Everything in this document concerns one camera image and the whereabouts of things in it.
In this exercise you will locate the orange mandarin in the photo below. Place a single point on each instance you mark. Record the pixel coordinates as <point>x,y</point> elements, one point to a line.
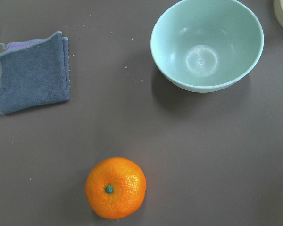
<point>115,188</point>

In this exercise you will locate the green bowl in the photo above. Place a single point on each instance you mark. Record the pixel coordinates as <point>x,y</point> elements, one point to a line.
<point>206,45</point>

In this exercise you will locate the grey folded cloth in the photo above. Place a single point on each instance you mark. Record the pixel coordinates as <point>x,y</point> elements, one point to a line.
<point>34,73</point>

